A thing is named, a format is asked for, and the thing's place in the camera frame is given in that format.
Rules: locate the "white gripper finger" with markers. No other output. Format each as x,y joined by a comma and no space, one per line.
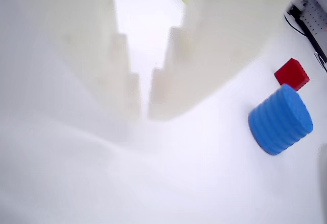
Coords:
217,42
64,55

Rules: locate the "blue ribbed cylinder block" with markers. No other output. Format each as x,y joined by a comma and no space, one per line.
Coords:
279,121

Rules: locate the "red cube block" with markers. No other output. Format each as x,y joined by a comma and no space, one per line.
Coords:
292,74

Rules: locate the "grey perforated board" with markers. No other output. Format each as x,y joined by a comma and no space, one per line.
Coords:
315,14

